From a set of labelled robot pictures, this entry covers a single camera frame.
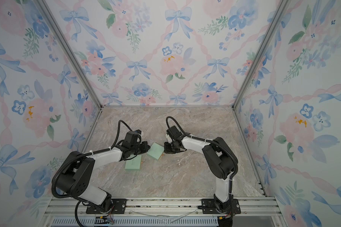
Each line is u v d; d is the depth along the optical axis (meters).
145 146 0.82
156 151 0.91
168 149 0.82
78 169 0.45
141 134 0.87
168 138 0.88
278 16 0.72
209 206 0.73
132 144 0.75
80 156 0.48
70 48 0.86
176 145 0.71
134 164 0.86
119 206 0.74
